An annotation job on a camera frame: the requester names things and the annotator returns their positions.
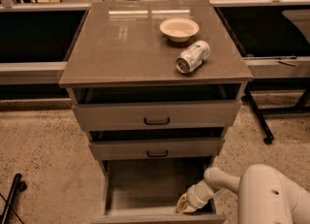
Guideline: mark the grey bottom drawer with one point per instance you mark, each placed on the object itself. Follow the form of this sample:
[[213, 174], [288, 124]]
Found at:
[[146, 192]]

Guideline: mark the grey top drawer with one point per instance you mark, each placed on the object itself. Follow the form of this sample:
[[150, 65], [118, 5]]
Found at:
[[171, 115]]

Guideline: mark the white paper bowl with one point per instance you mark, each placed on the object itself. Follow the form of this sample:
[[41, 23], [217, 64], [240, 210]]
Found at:
[[179, 29]]

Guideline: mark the black stand leg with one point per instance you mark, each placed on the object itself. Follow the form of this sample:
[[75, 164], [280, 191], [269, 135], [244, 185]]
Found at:
[[18, 186], [299, 107]]

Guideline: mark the black stand leg right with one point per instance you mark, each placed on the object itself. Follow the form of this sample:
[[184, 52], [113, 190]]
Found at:
[[299, 107]]

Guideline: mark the silver soda can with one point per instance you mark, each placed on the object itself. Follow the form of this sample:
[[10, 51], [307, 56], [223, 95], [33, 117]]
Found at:
[[192, 57]]

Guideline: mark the grey middle drawer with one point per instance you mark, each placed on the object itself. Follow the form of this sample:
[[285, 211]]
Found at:
[[153, 149]]

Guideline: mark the black stand leg left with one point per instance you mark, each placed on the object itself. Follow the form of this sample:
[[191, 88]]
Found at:
[[18, 186]]

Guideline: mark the grey drawer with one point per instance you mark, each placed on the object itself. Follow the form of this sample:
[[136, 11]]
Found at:
[[171, 115], [153, 149], [146, 192]]

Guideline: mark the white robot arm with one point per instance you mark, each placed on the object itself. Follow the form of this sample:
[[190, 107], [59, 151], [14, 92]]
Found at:
[[264, 195]]

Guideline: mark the grey drawer cabinet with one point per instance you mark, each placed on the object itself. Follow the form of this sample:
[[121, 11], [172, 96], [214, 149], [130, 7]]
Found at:
[[121, 56]]

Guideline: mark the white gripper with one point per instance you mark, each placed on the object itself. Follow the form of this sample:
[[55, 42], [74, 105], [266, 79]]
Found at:
[[195, 197]]

